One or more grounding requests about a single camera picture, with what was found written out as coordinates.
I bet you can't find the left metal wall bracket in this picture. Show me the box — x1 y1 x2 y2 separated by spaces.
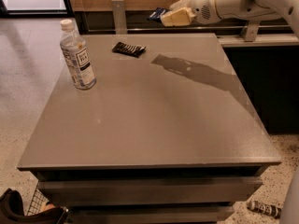
111 0 127 35

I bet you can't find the blue blueberry rxbar wrapper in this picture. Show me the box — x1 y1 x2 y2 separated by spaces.
147 7 168 22

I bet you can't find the metal wall bracket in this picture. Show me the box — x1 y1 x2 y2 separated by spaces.
240 21 261 42
111 0 127 35

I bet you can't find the right metal wall bracket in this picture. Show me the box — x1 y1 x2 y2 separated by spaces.
240 21 261 42

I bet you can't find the black bag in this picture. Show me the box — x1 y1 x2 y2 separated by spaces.
0 189 68 224

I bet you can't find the lower grey drawer front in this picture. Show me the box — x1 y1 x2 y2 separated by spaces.
69 206 234 224

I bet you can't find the black chocolate rxbar wrapper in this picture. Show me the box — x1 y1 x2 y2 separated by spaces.
112 42 146 58

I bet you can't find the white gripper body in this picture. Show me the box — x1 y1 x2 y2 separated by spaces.
191 0 221 24

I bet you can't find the wire mesh basket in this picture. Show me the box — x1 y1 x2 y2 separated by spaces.
25 183 49 216

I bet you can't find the upper grey drawer front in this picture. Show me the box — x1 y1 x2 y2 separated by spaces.
38 176 263 206

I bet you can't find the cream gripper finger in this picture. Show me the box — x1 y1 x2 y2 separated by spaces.
169 0 192 11
160 7 196 27

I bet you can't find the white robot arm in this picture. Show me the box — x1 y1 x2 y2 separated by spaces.
160 0 299 37

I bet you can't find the clear plastic water bottle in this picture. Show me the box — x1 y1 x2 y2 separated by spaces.
60 19 96 90

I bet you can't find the grey drawer cabinet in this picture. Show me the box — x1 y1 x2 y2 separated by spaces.
18 34 280 213

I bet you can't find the grey drawer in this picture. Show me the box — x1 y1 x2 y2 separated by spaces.
38 176 263 206
69 206 234 224

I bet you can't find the black white patterned cylinder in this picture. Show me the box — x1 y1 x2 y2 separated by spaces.
247 200 281 218

